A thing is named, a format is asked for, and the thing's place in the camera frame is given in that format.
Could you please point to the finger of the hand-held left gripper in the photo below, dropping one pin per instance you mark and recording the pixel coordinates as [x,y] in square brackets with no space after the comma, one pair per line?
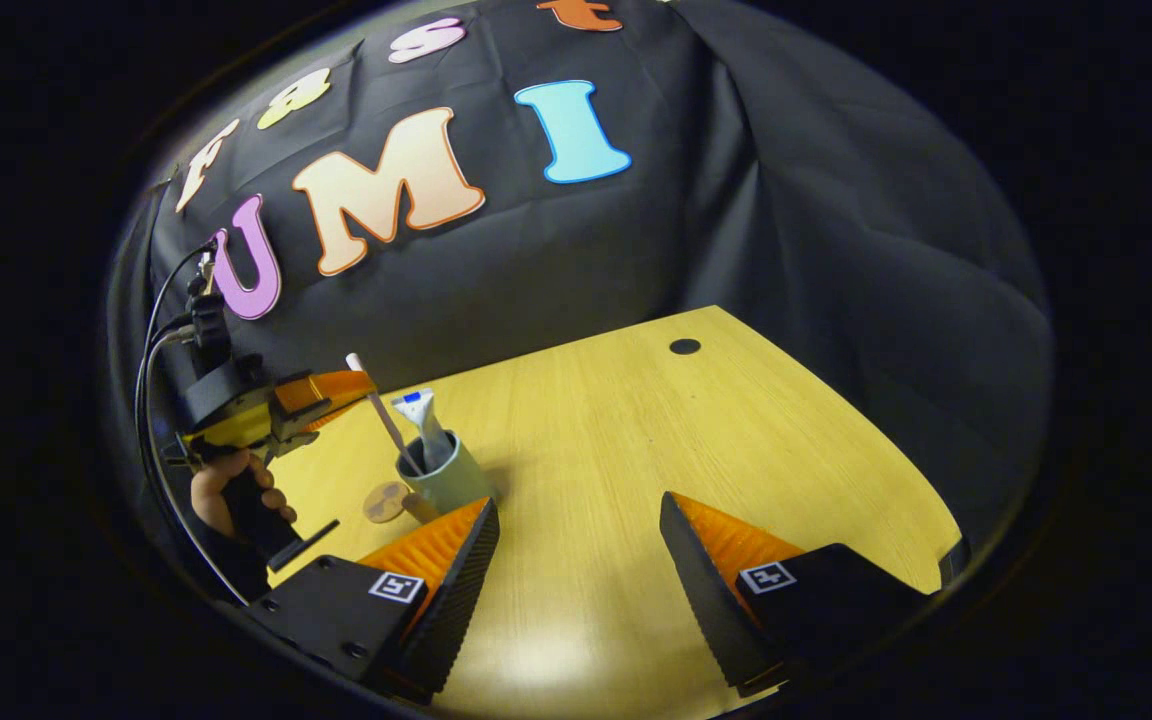
[306,420]
[336,383]

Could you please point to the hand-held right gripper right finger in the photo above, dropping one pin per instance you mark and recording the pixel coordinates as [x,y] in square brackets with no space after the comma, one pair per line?
[706,600]

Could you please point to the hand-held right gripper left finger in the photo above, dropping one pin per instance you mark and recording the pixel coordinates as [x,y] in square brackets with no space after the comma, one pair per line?
[456,600]

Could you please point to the white toothpaste tube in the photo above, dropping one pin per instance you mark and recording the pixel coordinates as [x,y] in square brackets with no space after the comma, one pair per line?
[428,425]

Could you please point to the round cork coaster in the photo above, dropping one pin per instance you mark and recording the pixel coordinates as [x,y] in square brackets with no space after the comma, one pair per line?
[381,503]

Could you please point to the wooden desktop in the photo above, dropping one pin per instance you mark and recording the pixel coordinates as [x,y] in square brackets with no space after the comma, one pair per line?
[686,450]

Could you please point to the black backdrop cloth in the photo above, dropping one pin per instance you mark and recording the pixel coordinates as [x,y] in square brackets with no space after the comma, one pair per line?
[736,200]

